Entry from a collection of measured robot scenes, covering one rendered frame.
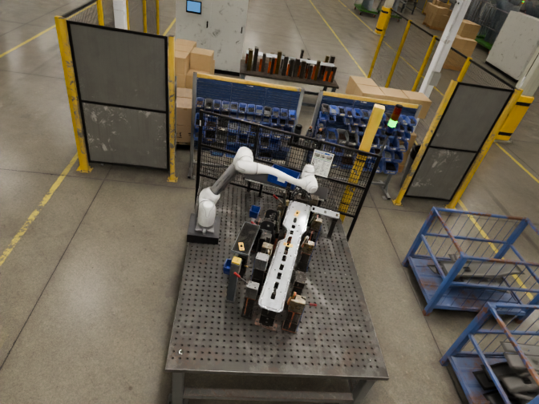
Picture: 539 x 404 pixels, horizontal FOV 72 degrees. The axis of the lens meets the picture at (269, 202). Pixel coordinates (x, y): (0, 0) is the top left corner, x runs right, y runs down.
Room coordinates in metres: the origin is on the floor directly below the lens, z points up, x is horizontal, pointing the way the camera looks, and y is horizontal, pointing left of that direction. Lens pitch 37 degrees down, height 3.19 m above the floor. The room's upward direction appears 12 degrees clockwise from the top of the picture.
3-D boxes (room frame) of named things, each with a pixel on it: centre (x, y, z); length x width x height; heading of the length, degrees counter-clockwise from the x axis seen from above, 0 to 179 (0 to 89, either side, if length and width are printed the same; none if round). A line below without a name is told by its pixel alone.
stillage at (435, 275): (3.25, -2.48, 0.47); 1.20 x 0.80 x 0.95; 98
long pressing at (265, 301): (2.36, -0.24, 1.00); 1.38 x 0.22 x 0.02; 174
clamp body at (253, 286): (1.82, 0.00, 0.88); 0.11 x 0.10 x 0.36; 84
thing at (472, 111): (5.02, -2.44, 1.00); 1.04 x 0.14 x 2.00; 100
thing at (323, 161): (3.38, -0.45, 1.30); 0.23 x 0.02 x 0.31; 84
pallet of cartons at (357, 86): (6.24, -1.57, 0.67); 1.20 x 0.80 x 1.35; 102
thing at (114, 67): (4.26, 2.05, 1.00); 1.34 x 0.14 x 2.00; 100
